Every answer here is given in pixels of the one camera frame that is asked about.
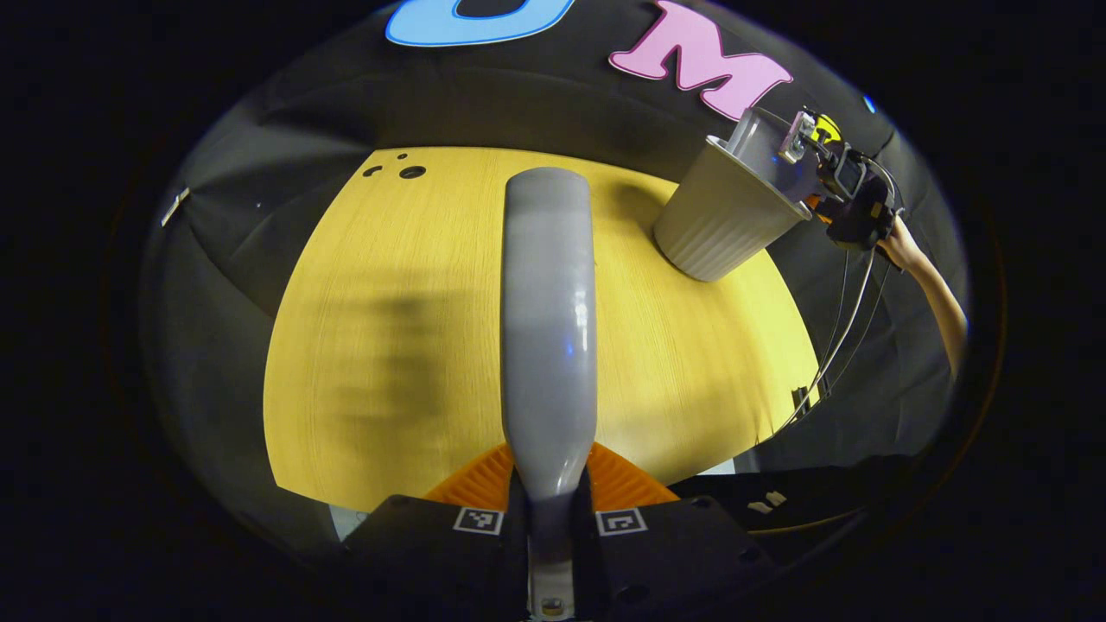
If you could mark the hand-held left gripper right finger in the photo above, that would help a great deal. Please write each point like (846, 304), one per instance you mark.
(674, 553)

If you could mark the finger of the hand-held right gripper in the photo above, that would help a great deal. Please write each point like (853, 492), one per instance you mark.
(797, 138)

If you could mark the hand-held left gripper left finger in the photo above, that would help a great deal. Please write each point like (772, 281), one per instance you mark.
(441, 553)

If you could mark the grey plastic dustpan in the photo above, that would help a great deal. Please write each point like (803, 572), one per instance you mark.
(765, 151)

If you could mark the white ribbed garbage bin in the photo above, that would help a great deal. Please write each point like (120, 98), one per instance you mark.
(726, 225)

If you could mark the small grey broom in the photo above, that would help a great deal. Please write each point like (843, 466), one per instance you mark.
(549, 328)

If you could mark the yellow wooden desktop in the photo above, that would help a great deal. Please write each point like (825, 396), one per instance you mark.
(415, 259)

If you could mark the small silver clip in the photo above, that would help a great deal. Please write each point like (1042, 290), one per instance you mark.
(175, 207)

